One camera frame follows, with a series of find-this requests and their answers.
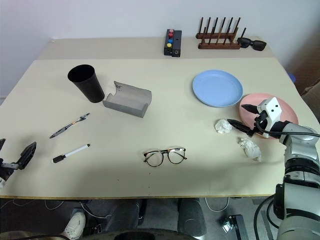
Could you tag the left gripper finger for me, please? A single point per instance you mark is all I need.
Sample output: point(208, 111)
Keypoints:
point(27, 156)
point(2, 144)

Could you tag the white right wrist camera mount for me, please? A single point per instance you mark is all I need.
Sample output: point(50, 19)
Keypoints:
point(271, 107)

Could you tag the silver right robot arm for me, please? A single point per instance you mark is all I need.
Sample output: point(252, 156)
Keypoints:
point(300, 147)

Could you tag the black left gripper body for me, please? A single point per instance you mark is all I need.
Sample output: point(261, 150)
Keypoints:
point(8, 167)

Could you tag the blue plate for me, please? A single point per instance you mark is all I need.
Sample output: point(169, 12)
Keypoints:
point(217, 87)

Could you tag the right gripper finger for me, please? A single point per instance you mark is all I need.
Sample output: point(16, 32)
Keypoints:
point(251, 108)
point(240, 125)

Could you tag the grey glasses case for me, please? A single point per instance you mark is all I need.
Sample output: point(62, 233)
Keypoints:
point(127, 101)

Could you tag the black box with coloured buttons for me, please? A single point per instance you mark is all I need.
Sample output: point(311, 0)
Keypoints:
point(177, 43)

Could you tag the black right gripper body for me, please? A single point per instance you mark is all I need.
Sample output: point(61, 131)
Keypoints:
point(261, 118)

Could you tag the black metal floor bracket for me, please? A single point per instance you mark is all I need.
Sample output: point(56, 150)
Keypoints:
point(236, 226)

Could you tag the white sneaker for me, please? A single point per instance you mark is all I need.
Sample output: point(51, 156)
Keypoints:
point(73, 225)

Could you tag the dark rounded shape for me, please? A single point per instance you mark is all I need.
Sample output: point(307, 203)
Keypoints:
point(191, 217)

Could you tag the tortoiseshell round eyeglasses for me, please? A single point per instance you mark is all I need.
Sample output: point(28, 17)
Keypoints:
point(175, 157)

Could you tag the white tissue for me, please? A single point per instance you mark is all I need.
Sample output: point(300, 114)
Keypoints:
point(251, 148)
point(223, 126)

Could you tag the white marker with black cap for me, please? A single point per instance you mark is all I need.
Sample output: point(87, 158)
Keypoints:
point(72, 153)

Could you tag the blue round object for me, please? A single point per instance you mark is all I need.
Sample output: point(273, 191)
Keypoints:
point(292, 78)

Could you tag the black sunglasses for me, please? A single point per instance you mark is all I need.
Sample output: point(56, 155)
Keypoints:
point(258, 45)

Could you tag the black gel pen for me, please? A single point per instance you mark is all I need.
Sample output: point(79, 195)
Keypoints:
point(67, 126)

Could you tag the black plastic cup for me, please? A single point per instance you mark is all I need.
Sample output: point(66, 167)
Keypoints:
point(88, 87)

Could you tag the dark wooden peg rack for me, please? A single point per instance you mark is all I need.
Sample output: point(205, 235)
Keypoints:
point(217, 46)

